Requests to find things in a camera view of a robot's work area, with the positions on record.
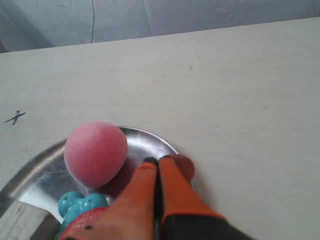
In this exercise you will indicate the turquoise rubber bone toy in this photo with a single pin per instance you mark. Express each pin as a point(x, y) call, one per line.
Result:
point(72, 204)

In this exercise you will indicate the round silver metal plate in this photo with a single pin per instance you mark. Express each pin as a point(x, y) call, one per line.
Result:
point(45, 178)

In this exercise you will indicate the grey fabric backdrop curtain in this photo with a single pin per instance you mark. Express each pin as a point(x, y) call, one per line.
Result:
point(38, 24)

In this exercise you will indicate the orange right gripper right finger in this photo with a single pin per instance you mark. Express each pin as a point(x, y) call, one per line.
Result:
point(185, 215)

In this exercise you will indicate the grey wooden cube block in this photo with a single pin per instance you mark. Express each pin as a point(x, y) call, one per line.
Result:
point(22, 221)

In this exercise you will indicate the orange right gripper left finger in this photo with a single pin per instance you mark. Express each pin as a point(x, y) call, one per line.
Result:
point(131, 216)

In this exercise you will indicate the pink peach ball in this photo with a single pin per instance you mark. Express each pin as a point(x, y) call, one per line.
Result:
point(95, 152)

